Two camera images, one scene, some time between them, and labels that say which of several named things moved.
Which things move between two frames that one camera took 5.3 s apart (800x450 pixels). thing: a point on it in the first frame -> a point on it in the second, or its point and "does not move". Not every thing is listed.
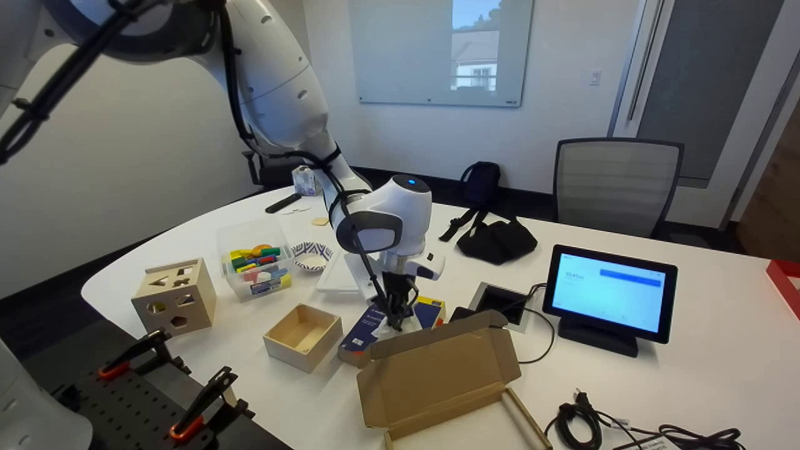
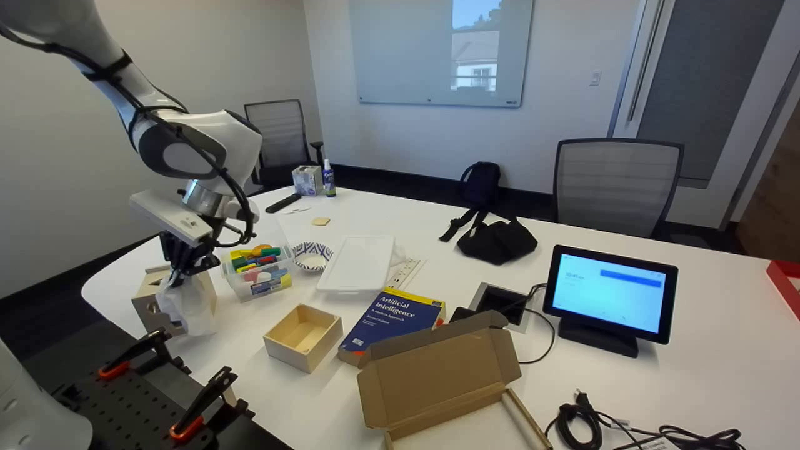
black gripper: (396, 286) -> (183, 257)
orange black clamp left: (151, 355) does not move
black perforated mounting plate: (140, 407) does not move
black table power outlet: (495, 297) does not move
